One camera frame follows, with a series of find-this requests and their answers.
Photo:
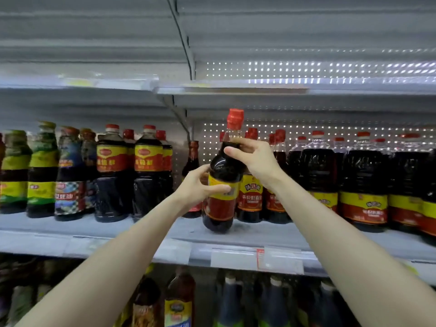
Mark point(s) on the row of dark red-capped bottles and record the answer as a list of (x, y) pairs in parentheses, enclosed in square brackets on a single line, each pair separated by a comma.
[(361, 194)]

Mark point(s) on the person's right hand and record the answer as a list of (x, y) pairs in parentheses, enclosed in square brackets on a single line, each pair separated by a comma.
[(262, 160)]

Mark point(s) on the dark bottle orange label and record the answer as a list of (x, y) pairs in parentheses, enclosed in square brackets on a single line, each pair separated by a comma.
[(146, 303)]

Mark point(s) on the green-label oyster sauce bottle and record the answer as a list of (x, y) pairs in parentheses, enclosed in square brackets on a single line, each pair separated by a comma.
[(42, 180)]

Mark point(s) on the yellow-capped green label bottle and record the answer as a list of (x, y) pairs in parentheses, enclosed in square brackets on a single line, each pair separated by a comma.
[(13, 177)]

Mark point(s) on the person's left forearm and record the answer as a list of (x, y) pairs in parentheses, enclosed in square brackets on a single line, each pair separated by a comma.
[(102, 279)]

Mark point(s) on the red label dark sauce bottle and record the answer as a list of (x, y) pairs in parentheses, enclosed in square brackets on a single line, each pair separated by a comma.
[(129, 143), (167, 163)]

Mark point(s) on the person's right forearm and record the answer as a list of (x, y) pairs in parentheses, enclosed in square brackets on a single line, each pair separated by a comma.
[(361, 255)]

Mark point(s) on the large amber cooking wine jug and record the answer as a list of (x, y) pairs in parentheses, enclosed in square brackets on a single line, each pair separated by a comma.
[(179, 303)]

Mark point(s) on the rice vinegar jug green label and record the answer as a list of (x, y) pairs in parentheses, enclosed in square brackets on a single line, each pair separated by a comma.
[(274, 308)]

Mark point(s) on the white metal store shelving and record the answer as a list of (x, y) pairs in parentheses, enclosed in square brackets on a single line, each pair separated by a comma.
[(82, 231)]

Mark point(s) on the person's left hand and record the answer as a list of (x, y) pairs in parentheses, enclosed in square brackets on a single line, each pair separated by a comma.
[(197, 190)]

